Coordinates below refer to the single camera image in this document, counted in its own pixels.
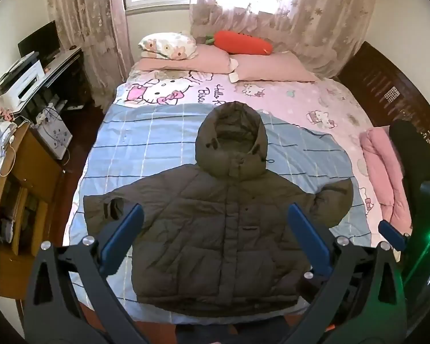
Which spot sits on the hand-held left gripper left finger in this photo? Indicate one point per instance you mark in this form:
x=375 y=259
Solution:
x=123 y=234

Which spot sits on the brown wooden desk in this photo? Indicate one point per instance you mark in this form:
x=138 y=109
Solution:
x=25 y=193

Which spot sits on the white printer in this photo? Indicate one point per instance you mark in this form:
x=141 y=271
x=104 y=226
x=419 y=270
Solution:
x=19 y=79

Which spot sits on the carrot plush toy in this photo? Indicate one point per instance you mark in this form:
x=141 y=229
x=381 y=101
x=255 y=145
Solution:
x=243 y=42

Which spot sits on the beige lace curtain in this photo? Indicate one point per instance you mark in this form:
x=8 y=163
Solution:
x=89 y=25

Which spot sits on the blue checked sheet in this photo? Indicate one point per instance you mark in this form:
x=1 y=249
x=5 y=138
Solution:
x=147 y=139

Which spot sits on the pink floral sheer curtain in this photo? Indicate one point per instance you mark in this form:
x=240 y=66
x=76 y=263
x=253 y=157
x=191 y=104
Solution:
x=301 y=18

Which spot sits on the pink cartoon bedsheet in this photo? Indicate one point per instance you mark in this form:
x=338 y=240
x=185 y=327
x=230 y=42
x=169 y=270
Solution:
x=294 y=96

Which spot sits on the black monitor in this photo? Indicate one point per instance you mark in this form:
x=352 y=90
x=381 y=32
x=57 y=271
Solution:
x=39 y=41

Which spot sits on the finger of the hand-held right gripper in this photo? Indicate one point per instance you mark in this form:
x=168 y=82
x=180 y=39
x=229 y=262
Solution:
x=391 y=235

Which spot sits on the pink folded quilt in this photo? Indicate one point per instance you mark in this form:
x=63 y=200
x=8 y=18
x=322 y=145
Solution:
x=381 y=172

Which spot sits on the black cloth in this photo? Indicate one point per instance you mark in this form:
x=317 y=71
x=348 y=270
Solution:
x=412 y=154

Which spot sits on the olive hooded puffer jacket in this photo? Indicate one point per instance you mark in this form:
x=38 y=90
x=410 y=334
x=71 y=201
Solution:
x=218 y=204

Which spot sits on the floral pillow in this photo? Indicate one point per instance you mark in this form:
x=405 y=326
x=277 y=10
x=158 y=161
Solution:
x=166 y=44

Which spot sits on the black computer desk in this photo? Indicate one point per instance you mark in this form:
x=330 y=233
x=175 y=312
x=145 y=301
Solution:
x=70 y=75

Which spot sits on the white computer tower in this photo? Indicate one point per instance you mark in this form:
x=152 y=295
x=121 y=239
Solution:
x=53 y=136

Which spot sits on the dark wooden cabinet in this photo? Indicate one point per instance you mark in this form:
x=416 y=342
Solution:
x=380 y=89

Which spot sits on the pink pillow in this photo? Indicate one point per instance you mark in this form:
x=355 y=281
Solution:
x=190 y=61
x=272 y=66

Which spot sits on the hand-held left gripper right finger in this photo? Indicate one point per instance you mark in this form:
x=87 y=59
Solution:
x=308 y=234

